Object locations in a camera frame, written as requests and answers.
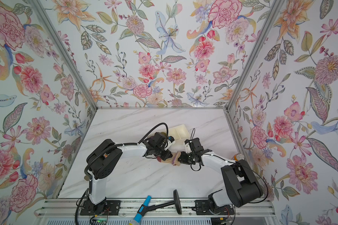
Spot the aluminium corner post left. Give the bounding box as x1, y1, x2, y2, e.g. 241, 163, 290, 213
28, 0, 98, 113

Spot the aluminium corner post right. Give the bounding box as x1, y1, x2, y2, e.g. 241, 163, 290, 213
226, 1, 283, 112

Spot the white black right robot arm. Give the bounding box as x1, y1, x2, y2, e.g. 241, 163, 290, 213
178, 138, 263, 214

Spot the cream divided organizer tray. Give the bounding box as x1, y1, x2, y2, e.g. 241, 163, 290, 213
167, 124, 190, 152

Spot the beige pink purple striped sock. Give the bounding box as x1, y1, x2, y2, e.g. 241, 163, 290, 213
156, 152, 181, 166

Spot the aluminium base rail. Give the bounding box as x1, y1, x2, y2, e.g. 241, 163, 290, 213
34, 198, 279, 225

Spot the aluminium corner post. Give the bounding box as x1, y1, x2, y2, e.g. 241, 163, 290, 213
28, 0, 98, 113
226, 1, 283, 112

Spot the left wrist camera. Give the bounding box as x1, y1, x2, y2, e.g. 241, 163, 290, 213
168, 136, 175, 144

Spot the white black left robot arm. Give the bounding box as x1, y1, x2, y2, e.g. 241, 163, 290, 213
77, 122, 175, 216

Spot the blue handled black tool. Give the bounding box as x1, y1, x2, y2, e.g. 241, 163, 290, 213
129, 189, 182, 225

